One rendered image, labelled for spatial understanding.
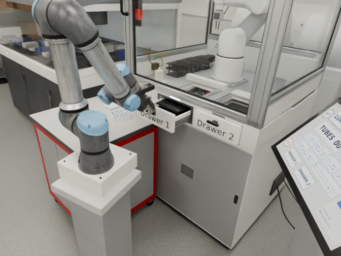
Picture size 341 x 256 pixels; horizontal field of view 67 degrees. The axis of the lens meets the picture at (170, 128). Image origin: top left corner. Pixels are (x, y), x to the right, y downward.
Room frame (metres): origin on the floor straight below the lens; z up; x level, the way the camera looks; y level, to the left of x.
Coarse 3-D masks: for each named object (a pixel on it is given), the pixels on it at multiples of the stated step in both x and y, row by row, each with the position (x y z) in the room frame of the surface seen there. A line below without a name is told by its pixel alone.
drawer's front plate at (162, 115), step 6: (156, 108) 1.32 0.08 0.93; (138, 114) 1.42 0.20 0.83; (150, 114) 1.35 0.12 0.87; (156, 114) 1.32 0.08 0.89; (162, 114) 1.29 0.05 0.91; (168, 114) 1.26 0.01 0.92; (174, 114) 1.25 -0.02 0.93; (150, 120) 1.35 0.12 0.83; (156, 120) 1.32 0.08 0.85; (162, 120) 1.28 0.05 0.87; (168, 120) 1.25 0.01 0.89; (174, 120) 1.24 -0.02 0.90; (162, 126) 1.28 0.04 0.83; (168, 126) 1.25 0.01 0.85; (174, 126) 1.24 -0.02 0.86
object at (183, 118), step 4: (156, 100) 1.51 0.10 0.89; (160, 100) 1.53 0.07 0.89; (156, 104) 1.50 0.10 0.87; (188, 112) 1.36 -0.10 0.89; (176, 116) 1.29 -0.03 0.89; (180, 116) 1.31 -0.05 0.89; (184, 116) 1.33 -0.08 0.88; (188, 116) 1.36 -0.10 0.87; (176, 120) 1.28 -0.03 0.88; (180, 120) 1.30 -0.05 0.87; (184, 120) 1.33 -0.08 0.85; (188, 120) 1.36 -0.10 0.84; (176, 124) 1.28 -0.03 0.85; (180, 124) 1.31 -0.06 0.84
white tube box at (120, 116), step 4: (112, 112) 1.52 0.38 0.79; (120, 112) 1.52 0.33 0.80; (124, 112) 1.52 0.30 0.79; (112, 116) 1.46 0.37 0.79; (116, 116) 1.45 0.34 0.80; (120, 116) 1.47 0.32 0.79; (124, 116) 1.48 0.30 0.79; (128, 116) 1.49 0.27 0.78; (116, 120) 1.45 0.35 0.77; (120, 120) 1.47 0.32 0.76
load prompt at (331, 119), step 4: (340, 112) 0.83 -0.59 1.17; (332, 116) 0.83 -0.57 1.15; (336, 116) 0.82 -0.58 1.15; (340, 116) 0.81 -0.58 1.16; (332, 120) 0.82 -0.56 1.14; (336, 120) 0.80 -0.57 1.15; (340, 120) 0.79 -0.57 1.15; (336, 124) 0.79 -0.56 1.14; (340, 124) 0.77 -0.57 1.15; (340, 128) 0.76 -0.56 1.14
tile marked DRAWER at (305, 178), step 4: (304, 164) 0.72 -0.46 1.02; (300, 168) 0.71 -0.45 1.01; (304, 168) 0.70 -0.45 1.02; (296, 172) 0.71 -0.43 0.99; (300, 172) 0.69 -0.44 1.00; (304, 172) 0.68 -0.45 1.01; (308, 172) 0.68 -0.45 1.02; (296, 176) 0.69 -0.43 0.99; (300, 176) 0.68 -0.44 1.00; (304, 176) 0.67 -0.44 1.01; (308, 176) 0.66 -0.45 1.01; (312, 176) 0.65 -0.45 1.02; (300, 180) 0.66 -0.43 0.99; (304, 180) 0.65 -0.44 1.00; (308, 180) 0.65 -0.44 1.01; (312, 180) 0.64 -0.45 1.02; (300, 184) 0.65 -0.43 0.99; (304, 184) 0.64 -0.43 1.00; (308, 184) 0.63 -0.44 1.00; (312, 184) 0.62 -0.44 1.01; (304, 188) 0.63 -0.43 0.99
